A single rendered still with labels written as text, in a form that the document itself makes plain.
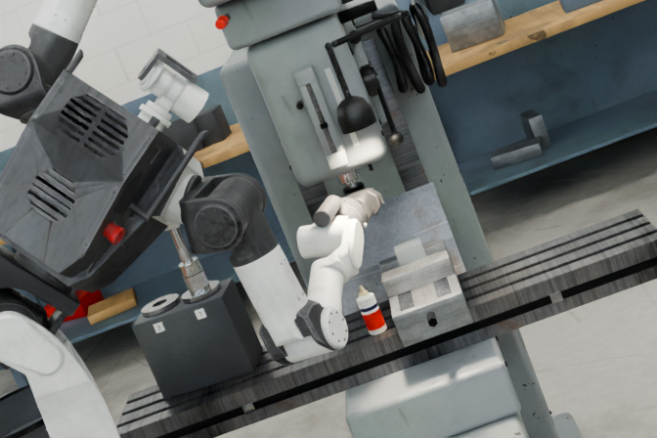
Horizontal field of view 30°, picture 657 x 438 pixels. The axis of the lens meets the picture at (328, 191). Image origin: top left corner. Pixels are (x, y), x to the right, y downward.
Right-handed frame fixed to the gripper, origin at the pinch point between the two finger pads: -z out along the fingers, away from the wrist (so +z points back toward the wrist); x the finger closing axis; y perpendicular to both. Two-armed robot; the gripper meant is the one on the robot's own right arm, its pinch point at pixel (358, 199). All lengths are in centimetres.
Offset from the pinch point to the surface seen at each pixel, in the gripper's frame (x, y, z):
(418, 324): -8.9, 23.4, 18.9
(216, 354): 38.8, 20.6, 13.4
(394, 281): -3.7, 17.0, 7.9
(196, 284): 38.6, 5.3, 9.7
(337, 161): -3.3, -12.1, 12.6
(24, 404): 186, 66, -112
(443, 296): -14.9, 20.2, 16.0
